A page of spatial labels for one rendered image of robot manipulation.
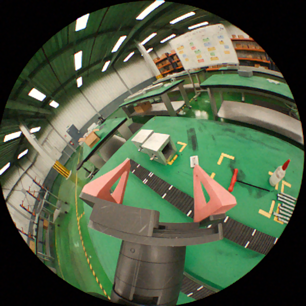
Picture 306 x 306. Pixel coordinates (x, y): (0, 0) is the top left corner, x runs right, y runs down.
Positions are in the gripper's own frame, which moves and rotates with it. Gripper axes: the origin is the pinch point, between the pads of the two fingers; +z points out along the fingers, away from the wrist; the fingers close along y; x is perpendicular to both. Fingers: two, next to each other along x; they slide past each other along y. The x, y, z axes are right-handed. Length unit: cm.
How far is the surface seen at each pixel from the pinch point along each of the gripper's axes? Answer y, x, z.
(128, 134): 56, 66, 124
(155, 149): 2.8, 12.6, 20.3
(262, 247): -27.4, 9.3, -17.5
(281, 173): -34.3, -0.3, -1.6
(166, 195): -2.5, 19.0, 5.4
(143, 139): 9.1, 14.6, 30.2
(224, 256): -19.6, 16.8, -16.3
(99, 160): 93, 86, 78
